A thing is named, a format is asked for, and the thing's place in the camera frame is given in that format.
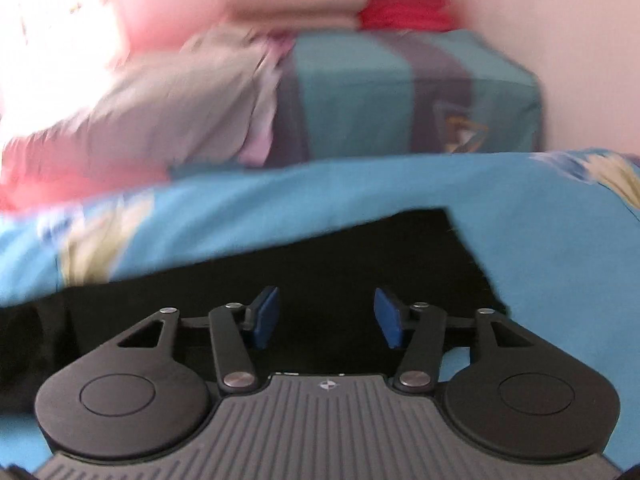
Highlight grey cloth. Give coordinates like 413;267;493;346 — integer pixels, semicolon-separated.
5;27;296;171

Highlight black pants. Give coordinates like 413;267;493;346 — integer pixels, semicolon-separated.
0;205;508;396

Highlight teal striped pillow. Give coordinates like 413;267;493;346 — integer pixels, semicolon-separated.
270;29;543;167

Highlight bright window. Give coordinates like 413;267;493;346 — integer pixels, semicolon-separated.
0;0;128;126

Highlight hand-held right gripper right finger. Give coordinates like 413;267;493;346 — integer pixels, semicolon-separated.
374;287;533;393

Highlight pink red cloth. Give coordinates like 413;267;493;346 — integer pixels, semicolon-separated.
0;132;173;213

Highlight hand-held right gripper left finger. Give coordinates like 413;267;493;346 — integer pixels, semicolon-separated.
116;286;280;393

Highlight blue floral bedsheet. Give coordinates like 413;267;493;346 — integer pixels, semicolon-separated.
0;147;640;471

